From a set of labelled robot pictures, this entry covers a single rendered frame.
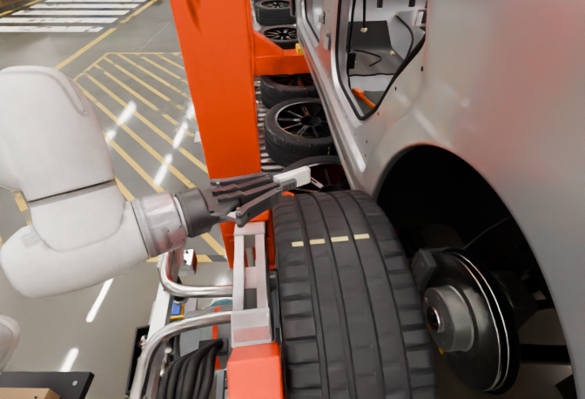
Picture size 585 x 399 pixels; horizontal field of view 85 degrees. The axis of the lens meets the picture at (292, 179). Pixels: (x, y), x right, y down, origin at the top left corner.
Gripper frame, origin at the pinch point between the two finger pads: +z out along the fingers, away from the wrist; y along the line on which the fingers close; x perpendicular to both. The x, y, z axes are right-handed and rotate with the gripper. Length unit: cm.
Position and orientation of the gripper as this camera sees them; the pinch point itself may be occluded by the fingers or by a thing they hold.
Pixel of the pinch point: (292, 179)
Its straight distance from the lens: 58.4
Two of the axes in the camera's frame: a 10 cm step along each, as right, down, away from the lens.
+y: 5.2, 4.3, -7.4
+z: 8.5, -2.8, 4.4
